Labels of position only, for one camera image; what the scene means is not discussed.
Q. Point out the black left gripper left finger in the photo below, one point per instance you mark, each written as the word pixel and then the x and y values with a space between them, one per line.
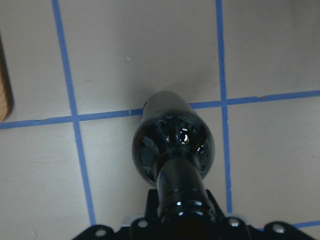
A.
pixel 151 208

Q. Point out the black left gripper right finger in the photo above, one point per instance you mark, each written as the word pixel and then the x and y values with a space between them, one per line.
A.
pixel 215 207

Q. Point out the dark wine bottle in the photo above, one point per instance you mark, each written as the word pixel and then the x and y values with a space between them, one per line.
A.
pixel 173 150

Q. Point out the wooden tray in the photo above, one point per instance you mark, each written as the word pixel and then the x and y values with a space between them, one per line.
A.
pixel 6 94

